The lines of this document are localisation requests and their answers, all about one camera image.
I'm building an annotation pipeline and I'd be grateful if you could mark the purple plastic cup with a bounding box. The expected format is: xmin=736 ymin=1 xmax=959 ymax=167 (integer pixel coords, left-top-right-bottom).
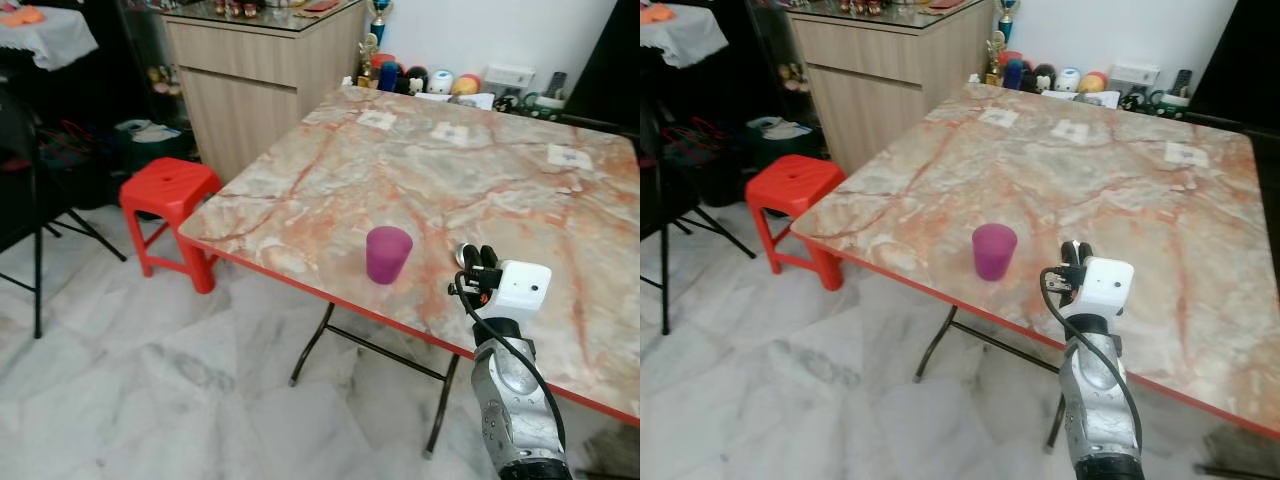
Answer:
xmin=972 ymin=223 xmax=1019 ymax=282
xmin=365 ymin=226 xmax=414 ymax=286

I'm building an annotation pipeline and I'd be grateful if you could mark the white paper label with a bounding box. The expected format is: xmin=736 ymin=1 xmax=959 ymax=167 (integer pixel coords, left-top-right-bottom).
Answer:
xmin=547 ymin=144 xmax=593 ymax=171
xmin=1165 ymin=142 xmax=1211 ymax=169

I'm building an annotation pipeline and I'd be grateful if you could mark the black tripod stand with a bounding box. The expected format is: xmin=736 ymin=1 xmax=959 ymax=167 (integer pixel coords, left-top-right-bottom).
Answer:
xmin=0 ymin=80 xmax=128 ymax=340
xmin=640 ymin=95 xmax=757 ymax=337

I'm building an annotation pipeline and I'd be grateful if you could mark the white box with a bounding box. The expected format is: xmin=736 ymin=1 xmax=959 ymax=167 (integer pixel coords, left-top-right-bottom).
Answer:
xmin=1108 ymin=62 xmax=1161 ymax=89
xmin=484 ymin=63 xmax=537 ymax=91

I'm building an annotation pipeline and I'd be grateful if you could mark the large black panel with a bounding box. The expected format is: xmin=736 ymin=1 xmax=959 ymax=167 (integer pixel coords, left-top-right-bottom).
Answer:
xmin=563 ymin=0 xmax=641 ymax=131
xmin=1190 ymin=0 xmax=1280 ymax=126

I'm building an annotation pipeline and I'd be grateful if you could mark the light wood cabinet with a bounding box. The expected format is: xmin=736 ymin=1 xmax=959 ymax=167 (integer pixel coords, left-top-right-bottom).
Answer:
xmin=787 ymin=0 xmax=997 ymax=177
xmin=162 ymin=0 xmax=367 ymax=187

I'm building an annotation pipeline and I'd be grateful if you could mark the red plastic stool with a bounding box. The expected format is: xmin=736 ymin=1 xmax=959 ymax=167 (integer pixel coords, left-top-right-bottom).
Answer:
xmin=119 ymin=157 xmax=223 ymax=295
xmin=745 ymin=154 xmax=849 ymax=292

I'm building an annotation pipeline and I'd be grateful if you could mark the white tablecloth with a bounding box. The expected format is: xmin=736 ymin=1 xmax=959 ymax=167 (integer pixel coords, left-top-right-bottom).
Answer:
xmin=640 ymin=5 xmax=729 ymax=69
xmin=0 ymin=5 xmax=100 ymax=72

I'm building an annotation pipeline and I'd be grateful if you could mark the stack of papers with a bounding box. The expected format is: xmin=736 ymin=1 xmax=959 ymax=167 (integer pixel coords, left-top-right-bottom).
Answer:
xmin=748 ymin=116 xmax=813 ymax=141
xmin=115 ymin=118 xmax=183 ymax=144

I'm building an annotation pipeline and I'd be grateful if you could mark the black glass display shelf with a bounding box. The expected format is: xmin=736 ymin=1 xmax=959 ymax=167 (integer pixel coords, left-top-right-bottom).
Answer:
xmin=115 ymin=0 xmax=201 ymax=161
xmin=745 ymin=0 xmax=826 ymax=151

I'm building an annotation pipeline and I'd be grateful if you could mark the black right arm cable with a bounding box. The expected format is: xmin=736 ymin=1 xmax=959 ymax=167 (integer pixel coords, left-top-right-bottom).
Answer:
xmin=1039 ymin=266 xmax=1144 ymax=451
xmin=448 ymin=282 xmax=568 ymax=453

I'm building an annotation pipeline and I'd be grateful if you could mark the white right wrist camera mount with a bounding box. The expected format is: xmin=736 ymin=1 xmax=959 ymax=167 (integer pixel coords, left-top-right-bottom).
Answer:
xmin=1078 ymin=257 xmax=1136 ymax=319
xmin=494 ymin=261 xmax=552 ymax=320

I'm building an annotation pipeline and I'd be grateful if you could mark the dark metal table leg frame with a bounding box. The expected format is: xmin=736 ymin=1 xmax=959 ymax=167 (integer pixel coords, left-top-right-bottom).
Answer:
xmin=288 ymin=302 xmax=462 ymax=461
xmin=913 ymin=305 xmax=1069 ymax=453

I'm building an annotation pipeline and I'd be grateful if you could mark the black bag with red straps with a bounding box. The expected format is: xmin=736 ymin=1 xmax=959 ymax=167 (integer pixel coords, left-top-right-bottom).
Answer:
xmin=660 ymin=115 xmax=736 ymax=171
xmin=35 ymin=118 xmax=111 ymax=176

